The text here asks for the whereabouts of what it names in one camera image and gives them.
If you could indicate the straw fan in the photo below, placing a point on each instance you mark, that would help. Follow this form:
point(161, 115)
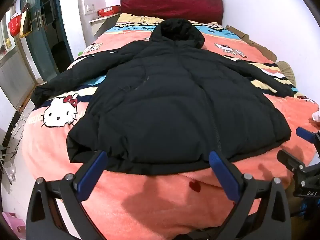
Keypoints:
point(287, 71)

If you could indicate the red box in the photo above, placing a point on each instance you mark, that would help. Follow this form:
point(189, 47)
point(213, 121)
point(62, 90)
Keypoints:
point(108, 11)

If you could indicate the dark red headboard cushion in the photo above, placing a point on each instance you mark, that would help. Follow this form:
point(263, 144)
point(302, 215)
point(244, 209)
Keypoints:
point(172, 5)

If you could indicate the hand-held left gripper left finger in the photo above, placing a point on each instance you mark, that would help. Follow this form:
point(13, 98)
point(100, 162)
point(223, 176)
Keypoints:
point(92, 176)

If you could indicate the grey cabinet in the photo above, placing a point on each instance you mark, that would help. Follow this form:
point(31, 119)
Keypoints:
point(15, 77)

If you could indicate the black hooded puffer jacket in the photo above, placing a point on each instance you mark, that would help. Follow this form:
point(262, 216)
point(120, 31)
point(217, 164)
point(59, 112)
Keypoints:
point(170, 105)

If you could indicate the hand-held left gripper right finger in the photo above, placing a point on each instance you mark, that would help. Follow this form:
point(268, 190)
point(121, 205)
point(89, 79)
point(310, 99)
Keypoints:
point(223, 176)

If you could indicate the red hanging bag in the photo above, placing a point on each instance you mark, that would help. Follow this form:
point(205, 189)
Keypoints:
point(14, 26)

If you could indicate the brown cardboard sheet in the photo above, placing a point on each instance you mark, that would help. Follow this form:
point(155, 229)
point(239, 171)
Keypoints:
point(252, 42)

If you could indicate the white bedside shelf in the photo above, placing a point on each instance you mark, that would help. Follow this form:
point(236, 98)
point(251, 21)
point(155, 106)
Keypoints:
point(101, 23)

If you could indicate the yellow cloth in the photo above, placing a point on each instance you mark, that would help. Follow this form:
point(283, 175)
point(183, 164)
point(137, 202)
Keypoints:
point(137, 18)

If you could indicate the pink plastic stool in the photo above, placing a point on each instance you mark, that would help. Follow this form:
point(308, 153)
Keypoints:
point(15, 222)

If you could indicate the pink cartoon cat blanket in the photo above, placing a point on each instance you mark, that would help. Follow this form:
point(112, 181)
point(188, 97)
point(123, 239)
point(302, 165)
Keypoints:
point(150, 205)

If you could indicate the white crumpled tissue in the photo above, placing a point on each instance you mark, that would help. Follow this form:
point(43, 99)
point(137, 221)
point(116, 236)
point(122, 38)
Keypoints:
point(316, 116)

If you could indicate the clear plastic cup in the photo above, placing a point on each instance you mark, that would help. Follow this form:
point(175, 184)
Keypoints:
point(10, 172)

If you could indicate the yellow hanging bag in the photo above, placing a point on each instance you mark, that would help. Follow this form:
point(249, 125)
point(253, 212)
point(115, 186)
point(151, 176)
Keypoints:
point(25, 21)

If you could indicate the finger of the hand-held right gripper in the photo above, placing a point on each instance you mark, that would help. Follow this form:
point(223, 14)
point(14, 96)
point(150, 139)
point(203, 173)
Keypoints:
point(290, 159)
point(304, 134)

